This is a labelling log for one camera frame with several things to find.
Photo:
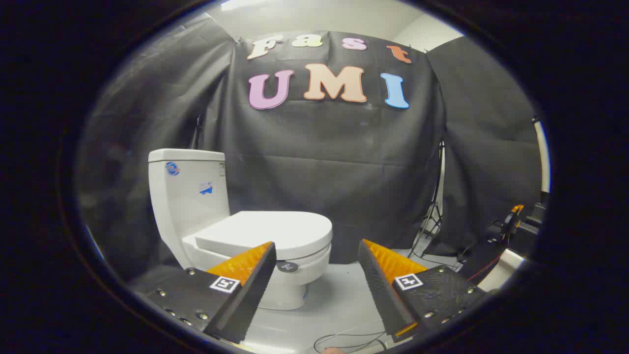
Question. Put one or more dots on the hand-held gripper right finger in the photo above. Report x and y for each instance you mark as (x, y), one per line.
(381, 290)

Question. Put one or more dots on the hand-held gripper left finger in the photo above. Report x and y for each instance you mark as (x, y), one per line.
(255, 290)

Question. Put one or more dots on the white toilet lid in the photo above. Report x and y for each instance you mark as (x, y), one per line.
(275, 231)

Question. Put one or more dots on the white toilet seat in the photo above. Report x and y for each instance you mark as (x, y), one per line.
(317, 262)

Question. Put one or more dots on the white toilet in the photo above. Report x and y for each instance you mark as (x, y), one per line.
(186, 206)

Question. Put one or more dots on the black tripod stand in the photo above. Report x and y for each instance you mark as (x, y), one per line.
(435, 196)

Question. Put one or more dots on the white box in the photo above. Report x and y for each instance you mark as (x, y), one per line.
(501, 273)

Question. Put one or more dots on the black backdrop cloth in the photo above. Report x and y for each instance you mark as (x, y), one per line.
(344, 162)

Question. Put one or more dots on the orange and black device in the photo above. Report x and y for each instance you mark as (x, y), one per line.
(513, 216)

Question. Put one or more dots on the white pole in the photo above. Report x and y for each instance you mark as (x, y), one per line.
(542, 157)

